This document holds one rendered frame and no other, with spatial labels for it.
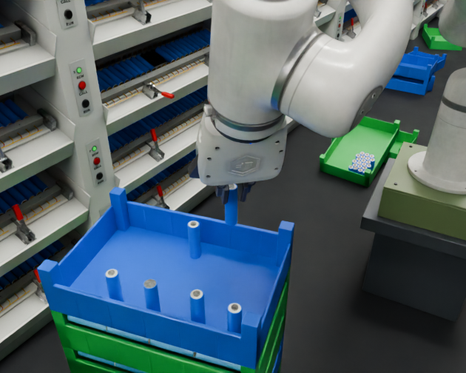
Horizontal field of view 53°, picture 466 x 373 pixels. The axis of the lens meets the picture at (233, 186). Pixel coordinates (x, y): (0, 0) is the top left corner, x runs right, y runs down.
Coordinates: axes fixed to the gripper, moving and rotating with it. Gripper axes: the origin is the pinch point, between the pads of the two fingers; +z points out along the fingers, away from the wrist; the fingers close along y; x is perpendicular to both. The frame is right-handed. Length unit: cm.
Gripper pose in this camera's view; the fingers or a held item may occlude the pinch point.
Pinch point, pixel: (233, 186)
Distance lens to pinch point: 63.2
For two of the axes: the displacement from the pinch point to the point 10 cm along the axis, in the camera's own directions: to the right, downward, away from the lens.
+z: -0.9, 5.1, 8.5
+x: -1.8, -8.5, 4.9
